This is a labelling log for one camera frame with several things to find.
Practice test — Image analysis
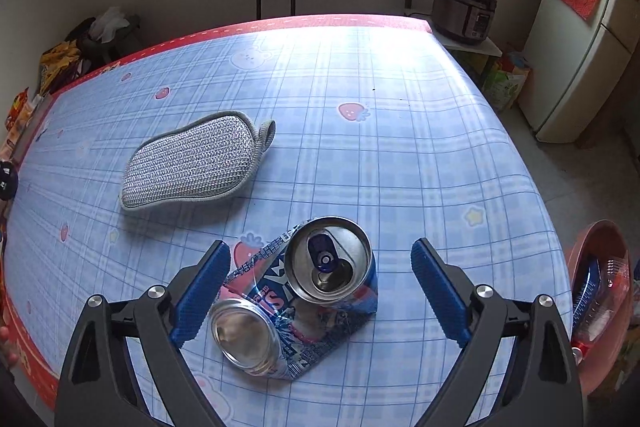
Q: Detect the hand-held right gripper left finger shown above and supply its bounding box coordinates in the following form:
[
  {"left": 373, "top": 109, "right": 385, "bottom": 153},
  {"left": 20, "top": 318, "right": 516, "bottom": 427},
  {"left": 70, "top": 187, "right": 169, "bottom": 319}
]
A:
[{"left": 54, "top": 241, "right": 231, "bottom": 427}]

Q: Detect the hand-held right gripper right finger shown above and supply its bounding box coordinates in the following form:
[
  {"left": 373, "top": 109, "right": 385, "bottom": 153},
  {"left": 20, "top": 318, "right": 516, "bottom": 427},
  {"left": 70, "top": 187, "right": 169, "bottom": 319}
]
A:
[{"left": 411, "top": 239, "right": 585, "bottom": 427}]

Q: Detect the crushed blue drink can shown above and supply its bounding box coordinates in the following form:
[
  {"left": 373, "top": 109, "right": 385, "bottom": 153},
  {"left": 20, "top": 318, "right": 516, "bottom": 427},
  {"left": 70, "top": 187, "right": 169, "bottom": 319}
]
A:
[{"left": 209, "top": 216, "right": 379, "bottom": 380}]

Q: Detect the brown plastic basin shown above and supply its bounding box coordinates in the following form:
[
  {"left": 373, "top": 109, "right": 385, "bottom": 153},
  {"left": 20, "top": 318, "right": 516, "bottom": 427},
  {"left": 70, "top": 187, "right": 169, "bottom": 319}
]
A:
[{"left": 566, "top": 219, "right": 639, "bottom": 397}]

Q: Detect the person's left hand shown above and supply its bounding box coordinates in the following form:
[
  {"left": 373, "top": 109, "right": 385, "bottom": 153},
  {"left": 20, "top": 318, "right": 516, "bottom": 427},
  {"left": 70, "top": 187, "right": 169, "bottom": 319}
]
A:
[{"left": 0, "top": 326, "right": 21, "bottom": 367}]

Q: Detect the stack of snack packets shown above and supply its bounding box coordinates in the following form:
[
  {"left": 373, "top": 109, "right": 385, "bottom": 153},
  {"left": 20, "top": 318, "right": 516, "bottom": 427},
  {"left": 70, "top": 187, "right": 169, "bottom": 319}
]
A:
[{"left": 2, "top": 87, "right": 44, "bottom": 158}]

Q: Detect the yellow snack bag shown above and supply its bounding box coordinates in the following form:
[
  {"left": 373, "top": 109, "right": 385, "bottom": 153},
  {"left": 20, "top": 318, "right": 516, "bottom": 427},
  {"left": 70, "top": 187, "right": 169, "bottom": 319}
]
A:
[{"left": 39, "top": 41, "right": 83, "bottom": 95}]

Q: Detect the blue plaid tablecloth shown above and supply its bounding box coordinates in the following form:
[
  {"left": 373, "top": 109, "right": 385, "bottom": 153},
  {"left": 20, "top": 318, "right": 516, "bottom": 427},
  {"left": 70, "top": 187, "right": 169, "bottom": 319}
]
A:
[{"left": 0, "top": 13, "right": 573, "bottom": 413}]

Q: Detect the grey scouring pad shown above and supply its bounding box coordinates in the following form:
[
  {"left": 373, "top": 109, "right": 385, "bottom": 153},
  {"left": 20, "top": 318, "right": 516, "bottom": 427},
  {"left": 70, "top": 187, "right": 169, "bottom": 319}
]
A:
[{"left": 119, "top": 111, "right": 277, "bottom": 211}]

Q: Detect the blue packet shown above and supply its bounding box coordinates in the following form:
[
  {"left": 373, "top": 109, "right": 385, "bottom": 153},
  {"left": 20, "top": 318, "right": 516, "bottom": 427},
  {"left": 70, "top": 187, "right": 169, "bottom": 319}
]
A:
[{"left": 574, "top": 257, "right": 601, "bottom": 320}]

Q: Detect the dark bag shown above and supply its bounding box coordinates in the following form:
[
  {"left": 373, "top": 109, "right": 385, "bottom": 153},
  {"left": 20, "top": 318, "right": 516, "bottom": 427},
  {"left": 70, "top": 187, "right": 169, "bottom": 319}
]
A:
[{"left": 75, "top": 6, "right": 144, "bottom": 64}]

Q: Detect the green white rice bag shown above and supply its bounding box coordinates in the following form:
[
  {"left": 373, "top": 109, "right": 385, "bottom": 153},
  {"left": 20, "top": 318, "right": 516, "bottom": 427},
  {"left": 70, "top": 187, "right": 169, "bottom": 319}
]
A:
[{"left": 482, "top": 67, "right": 529, "bottom": 112}]

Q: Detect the orange bag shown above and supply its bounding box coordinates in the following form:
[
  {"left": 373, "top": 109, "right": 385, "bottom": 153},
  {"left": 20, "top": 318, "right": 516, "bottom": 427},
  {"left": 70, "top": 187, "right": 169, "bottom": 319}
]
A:
[{"left": 502, "top": 52, "right": 532, "bottom": 74}]

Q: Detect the white side table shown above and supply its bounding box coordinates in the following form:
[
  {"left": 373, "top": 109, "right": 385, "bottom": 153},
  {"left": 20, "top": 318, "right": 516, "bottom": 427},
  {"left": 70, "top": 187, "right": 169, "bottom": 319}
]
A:
[{"left": 440, "top": 34, "right": 503, "bottom": 58}]

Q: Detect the cream refrigerator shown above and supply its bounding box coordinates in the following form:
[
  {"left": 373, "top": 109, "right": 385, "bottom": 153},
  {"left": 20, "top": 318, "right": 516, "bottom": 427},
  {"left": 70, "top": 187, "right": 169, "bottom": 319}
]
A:
[{"left": 517, "top": 0, "right": 640, "bottom": 144}]

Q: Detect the electric pressure cooker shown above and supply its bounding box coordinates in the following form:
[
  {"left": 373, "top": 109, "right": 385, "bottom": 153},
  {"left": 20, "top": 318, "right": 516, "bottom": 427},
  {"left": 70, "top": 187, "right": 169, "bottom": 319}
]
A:
[{"left": 431, "top": 0, "right": 498, "bottom": 44}]

